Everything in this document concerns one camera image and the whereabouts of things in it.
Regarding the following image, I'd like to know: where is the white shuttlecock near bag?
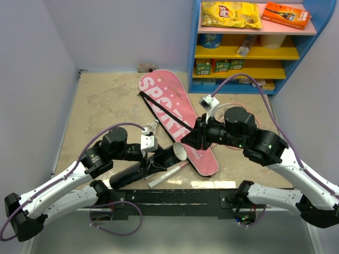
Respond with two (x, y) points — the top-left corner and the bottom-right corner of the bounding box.
(144, 120), (159, 134)

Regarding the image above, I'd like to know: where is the cream round container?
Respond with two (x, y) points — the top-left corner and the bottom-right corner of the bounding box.
(259, 34), (287, 49)

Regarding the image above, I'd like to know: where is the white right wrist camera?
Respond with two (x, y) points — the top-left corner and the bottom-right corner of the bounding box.
(199, 95), (220, 123)

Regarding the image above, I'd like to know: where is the blue round tin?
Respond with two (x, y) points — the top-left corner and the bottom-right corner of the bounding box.
(199, 33), (222, 49)

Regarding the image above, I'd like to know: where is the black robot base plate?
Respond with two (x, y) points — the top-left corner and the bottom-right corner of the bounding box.
(93, 189), (254, 220)

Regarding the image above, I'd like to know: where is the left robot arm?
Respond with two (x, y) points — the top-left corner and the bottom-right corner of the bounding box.
(4, 123), (163, 242)

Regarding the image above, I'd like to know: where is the green box right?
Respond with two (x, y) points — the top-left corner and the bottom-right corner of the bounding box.
(229, 59), (245, 70)

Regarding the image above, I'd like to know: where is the black shuttlecock tube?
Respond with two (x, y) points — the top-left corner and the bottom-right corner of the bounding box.
(109, 142), (187, 189)

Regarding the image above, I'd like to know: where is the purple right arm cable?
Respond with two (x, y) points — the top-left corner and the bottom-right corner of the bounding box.
(210, 73), (339, 228)

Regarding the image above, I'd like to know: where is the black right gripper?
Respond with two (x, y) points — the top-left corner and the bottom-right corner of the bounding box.
(181, 113), (246, 150)

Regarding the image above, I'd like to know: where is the green box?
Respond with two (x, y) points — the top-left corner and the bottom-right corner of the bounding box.
(214, 61), (230, 73)
(229, 59), (245, 70)
(195, 61), (211, 76)

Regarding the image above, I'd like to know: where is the yellow chips bag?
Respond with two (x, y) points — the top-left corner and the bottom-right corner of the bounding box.
(201, 2), (262, 29)

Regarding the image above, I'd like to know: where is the silver foil packet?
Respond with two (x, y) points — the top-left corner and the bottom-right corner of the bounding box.
(236, 34), (257, 57)

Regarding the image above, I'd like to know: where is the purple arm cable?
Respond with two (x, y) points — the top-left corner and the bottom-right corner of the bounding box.
(210, 73), (339, 228)
(0, 122), (150, 242)

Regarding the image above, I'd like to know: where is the pink racket bag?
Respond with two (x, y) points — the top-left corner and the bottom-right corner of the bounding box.
(139, 69), (219, 176)

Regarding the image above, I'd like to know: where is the orange razor box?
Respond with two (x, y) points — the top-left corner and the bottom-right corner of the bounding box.
(261, 2), (311, 30)

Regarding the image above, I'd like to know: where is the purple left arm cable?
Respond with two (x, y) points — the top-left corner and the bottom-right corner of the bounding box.
(0, 122), (150, 242)

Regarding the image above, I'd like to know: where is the blue shelf unit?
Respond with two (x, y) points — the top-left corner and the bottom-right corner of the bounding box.
(188, 1), (338, 95)

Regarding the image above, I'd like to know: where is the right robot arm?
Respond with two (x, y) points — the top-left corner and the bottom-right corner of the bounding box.
(181, 107), (338, 229)

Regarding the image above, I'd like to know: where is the green box left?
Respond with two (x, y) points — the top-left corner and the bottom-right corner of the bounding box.
(195, 61), (211, 76)

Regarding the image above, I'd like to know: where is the green box middle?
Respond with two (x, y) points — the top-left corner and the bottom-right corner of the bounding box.
(214, 61), (230, 73)

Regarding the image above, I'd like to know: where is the black bag strap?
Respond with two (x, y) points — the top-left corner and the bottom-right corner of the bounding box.
(137, 91), (194, 131)

